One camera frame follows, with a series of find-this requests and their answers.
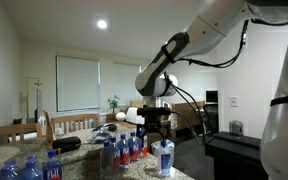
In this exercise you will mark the wide white window blind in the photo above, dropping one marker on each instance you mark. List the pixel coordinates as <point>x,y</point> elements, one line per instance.
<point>77,83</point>

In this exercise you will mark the green potted plant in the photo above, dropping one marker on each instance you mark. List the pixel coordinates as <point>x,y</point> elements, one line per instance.
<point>114,104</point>

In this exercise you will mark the grey smart speaker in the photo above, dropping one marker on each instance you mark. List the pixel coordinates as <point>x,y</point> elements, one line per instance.
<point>236,128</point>

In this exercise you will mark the black office chair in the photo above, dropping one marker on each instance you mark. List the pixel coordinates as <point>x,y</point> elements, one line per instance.
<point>211,116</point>

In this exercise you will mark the black headphones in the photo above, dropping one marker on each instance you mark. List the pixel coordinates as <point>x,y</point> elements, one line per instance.
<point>109,127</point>

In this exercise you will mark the narrow white window blind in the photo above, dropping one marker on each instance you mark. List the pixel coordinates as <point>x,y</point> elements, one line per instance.
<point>124,83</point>

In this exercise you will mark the round ceiling light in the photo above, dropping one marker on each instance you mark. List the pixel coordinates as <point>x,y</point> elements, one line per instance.
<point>102,24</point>

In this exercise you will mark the computer monitor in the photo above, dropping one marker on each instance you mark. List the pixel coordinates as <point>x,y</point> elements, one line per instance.
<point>211,96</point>

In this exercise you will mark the wooden dining chair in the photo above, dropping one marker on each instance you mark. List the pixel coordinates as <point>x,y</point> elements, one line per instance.
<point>74,117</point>
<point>10,128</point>

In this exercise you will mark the wall cross ornament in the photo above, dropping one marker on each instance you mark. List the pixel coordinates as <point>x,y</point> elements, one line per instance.
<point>38,83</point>

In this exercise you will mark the Fiji water bottle blue cap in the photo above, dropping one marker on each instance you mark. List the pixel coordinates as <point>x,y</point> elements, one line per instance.
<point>106,161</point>
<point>33,158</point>
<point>4,175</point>
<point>164,161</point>
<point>143,148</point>
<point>52,170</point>
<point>133,150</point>
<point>124,153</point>
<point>14,166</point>
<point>116,155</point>
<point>30,173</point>

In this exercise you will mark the white bedding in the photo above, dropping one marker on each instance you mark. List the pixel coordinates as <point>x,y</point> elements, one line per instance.
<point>132,116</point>

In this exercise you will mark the clear plastic bag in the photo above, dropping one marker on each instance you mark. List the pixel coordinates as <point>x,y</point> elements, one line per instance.
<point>100,136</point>

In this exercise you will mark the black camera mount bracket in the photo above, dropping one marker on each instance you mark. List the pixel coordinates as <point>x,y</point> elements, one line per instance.
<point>154,111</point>

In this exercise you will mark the black oval case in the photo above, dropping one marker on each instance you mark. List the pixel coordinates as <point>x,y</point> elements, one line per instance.
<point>67,144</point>

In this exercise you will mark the white light switch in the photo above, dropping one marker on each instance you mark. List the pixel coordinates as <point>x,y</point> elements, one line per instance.
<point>234,101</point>

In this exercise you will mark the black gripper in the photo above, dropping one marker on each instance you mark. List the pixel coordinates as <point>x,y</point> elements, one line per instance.
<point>154,123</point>

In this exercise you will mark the white round ball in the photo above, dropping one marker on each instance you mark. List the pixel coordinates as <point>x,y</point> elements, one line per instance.
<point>120,116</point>

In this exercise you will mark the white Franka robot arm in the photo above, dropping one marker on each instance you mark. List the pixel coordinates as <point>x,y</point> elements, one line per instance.
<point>284,100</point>

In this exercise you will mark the white door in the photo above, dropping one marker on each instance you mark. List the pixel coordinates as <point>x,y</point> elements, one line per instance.
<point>32,100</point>

